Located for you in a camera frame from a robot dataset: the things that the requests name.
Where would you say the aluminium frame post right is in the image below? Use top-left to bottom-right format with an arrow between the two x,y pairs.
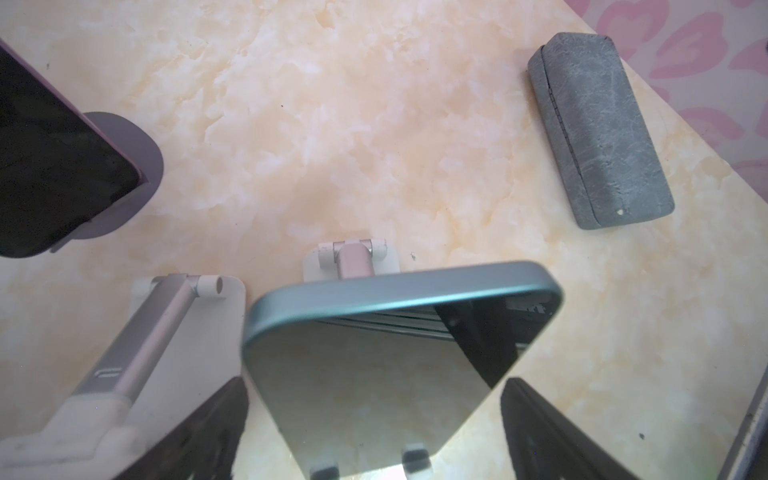
717,370 -> 768,479

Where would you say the grey round stand back right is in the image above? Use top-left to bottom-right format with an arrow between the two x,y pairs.
49,111 -> 164,253

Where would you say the black phone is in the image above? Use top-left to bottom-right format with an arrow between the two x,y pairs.
1,44 -> 121,259
242,261 -> 564,479

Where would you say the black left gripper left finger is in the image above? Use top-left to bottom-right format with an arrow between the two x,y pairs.
118,376 -> 249,480

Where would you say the white folding stand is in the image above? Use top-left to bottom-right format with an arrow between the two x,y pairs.
1,274 -> 246,479

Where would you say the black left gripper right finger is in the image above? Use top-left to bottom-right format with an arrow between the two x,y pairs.
500,377 -> 635,480

